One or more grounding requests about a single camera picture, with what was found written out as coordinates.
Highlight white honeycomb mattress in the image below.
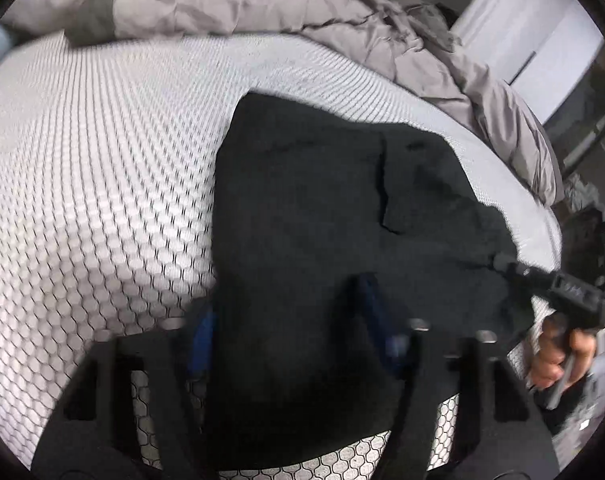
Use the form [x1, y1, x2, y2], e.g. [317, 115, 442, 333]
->
[0, 34, 561, 465]

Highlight grey rumpled duvet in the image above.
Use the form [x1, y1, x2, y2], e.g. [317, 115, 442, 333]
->
[2, 0, 564, 205]

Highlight person's right hand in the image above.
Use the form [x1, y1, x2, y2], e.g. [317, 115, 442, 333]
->
[529, 315, 597, 391]

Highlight white wardrobe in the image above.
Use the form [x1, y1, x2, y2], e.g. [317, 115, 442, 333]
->
[453, 0, 604, 124]

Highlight black pants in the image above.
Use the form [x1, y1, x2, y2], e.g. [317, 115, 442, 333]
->
[205, 93, 533, 448]

